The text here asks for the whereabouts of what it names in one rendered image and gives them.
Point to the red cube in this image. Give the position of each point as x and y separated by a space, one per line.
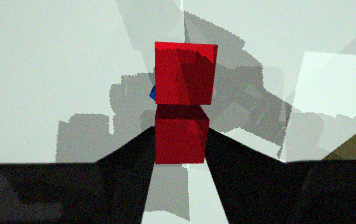
181 134
184 73

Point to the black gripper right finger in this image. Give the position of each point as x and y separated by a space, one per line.
255 188

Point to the blue cube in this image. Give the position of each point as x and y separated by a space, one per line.
152 94

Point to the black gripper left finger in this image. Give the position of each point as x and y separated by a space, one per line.
112 190

